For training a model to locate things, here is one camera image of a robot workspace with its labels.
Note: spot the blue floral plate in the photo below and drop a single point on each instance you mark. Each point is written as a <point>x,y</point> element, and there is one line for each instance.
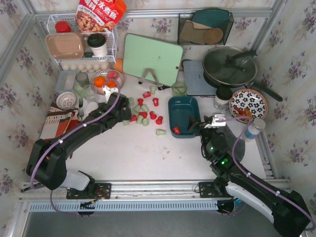
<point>251,99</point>

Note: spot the red coffee capsule lower left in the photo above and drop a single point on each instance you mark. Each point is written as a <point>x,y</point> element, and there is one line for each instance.
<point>134,118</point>

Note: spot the orange mandarin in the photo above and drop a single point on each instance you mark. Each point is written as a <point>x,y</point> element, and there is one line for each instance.
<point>111,84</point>
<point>99,81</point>

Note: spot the small clear wine glass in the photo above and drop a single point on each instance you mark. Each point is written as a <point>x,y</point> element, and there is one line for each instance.
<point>222,108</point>

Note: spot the green coffee capsule bottom left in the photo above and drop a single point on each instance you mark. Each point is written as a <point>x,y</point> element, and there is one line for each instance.
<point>125,122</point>

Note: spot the orange cup behind board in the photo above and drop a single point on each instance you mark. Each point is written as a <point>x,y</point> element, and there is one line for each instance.
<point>119,65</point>

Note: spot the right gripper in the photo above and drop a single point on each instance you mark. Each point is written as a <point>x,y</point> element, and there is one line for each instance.
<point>201,126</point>

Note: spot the metal fork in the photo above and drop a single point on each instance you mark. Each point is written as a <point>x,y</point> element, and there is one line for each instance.
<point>81,112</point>

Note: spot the white blue bottle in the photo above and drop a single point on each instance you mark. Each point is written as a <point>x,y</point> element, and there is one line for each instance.
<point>254,129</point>

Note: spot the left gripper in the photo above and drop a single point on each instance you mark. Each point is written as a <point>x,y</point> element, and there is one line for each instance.
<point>126,107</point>

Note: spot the green coffee capsule centre top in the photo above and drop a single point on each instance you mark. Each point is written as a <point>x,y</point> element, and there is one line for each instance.
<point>144,108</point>

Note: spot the metal cutting board stand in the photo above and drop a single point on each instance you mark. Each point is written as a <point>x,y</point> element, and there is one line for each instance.
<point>149,76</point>

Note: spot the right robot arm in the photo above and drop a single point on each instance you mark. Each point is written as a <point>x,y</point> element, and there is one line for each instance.
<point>287,212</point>

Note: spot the grey induction cooker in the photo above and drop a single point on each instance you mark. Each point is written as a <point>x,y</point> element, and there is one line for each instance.
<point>194,79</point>

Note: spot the black lidded white jar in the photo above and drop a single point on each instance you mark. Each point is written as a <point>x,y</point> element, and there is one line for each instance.
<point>222,96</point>

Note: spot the red coffee capsule far right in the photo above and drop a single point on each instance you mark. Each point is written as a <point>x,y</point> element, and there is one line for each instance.
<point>159,120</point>

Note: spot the white egg tray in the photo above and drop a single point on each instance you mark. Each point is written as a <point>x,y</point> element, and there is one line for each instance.
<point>87,67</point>

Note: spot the red coffee capsule top right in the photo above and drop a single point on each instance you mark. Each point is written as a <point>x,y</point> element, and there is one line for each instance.
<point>156,102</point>

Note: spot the green coffee capsule upper left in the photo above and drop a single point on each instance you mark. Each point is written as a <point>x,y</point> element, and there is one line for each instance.
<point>131,101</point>

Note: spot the green coffee capsule lower centre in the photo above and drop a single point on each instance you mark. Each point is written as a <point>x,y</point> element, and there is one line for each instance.
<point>140,119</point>

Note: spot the red coffee capsule bottom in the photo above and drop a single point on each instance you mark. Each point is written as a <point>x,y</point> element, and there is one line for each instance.
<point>176,130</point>

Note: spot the patterned fruit bowl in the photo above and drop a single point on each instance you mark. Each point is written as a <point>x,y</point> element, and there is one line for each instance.
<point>103,73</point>

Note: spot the clear drinking glass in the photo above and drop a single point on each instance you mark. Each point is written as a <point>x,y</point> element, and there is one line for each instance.
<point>88,93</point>

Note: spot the orange mandarin left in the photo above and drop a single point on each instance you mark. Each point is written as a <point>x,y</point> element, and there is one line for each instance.
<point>99,81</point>

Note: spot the red coffee capsule upper middle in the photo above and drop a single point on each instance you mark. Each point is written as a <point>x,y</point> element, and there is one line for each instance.
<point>140,101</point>

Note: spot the teal plastic storage basket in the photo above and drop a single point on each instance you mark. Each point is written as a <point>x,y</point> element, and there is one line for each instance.
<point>180,108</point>

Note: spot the green glass cup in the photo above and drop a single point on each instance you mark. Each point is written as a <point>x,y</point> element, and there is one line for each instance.
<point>179,89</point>

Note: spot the orange mandarin right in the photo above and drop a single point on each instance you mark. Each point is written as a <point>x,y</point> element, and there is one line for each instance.
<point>111,84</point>

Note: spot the pink peach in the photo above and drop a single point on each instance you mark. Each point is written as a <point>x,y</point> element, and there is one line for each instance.
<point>112,75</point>

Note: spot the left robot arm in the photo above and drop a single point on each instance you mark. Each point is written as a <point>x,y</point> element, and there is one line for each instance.
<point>47,162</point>

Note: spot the green coffee capsule lone bottom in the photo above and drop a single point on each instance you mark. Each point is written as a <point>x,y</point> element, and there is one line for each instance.
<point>160,132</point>

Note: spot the red coffee capsule centre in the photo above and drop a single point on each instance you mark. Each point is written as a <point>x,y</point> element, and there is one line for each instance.
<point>143,114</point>

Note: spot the fried food on plate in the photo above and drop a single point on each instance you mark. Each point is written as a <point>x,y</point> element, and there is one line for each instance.
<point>243,112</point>

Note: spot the green coffee capsule near stand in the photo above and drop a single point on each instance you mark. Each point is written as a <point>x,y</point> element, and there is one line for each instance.
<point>153,90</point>

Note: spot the white strainer bowl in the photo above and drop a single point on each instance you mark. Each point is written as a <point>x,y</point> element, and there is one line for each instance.
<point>66,100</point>

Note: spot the green tinted glass jar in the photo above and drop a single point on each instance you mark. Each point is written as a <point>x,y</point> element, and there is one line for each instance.
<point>81,81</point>

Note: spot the green coffee capsule middle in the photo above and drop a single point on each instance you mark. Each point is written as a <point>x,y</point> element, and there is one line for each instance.
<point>136,109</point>

